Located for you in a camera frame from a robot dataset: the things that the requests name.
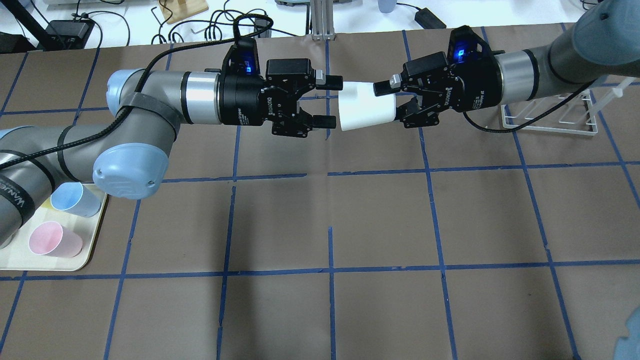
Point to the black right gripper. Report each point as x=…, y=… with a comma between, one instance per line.
x=474, y=86

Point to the aluminium frame post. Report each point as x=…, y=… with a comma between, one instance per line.
x=322, y=20

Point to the pink plastic cup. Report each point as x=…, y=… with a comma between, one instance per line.
x=51, y=238

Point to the beige plastic tray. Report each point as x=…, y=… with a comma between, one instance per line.
x=17, y=257

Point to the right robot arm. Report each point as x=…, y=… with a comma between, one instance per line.
x=604, y=41

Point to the white plastic cup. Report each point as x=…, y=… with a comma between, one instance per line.
x=359, y=107

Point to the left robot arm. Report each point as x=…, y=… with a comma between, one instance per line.
x=131, y=160

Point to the black power adapter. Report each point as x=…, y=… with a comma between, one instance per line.
x=428, y=20

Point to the yellow plastic cup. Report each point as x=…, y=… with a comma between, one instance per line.
x=47, y=204

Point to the wooden stand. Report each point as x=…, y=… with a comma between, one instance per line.
x=175, y=11

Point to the white wire cup rack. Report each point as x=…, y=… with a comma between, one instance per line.
x=579, y=116

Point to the black monitor stand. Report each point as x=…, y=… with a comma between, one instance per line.
x=52, y=35

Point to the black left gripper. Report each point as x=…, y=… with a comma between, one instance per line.
x=241, y=101

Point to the blue cup on desk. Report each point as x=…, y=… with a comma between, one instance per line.
x=386, y=6

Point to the light blue cup rear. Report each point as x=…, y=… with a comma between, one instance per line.
x=75, y=198

